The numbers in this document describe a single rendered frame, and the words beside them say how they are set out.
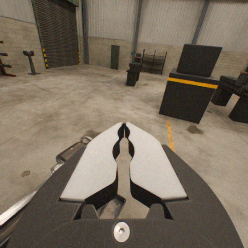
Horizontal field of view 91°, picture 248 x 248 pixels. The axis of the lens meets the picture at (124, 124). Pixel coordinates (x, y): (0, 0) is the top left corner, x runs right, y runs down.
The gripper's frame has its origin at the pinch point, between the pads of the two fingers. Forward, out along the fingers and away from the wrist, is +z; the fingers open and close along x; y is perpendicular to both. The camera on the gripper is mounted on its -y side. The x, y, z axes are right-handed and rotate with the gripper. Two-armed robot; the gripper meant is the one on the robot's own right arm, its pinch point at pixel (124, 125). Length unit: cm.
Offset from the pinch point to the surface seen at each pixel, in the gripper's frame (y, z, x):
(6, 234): 65, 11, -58
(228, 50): 23, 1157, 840
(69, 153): 40, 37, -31
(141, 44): -46, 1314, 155
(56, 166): 43, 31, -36
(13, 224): 65, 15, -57
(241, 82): 96, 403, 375
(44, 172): 143, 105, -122
